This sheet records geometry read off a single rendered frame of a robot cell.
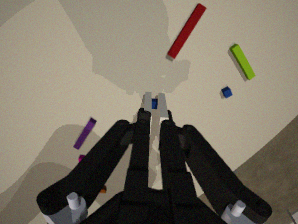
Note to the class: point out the lime green rod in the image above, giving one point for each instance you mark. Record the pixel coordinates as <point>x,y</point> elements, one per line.
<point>242,61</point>

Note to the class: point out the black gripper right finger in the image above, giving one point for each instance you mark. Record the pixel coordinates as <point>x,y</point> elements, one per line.
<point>218,182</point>

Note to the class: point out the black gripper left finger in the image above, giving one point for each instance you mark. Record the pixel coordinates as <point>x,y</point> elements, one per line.
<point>67,200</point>

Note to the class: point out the orange rod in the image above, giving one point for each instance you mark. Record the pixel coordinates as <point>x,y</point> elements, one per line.
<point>103,190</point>

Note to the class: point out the short magenta rod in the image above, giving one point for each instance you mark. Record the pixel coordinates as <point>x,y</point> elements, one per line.
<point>81,157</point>

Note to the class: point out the red rod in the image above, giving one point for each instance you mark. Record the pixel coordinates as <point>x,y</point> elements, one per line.
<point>186,30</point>

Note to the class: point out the purple rod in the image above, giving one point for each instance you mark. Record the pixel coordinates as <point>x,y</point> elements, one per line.
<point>85,133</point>

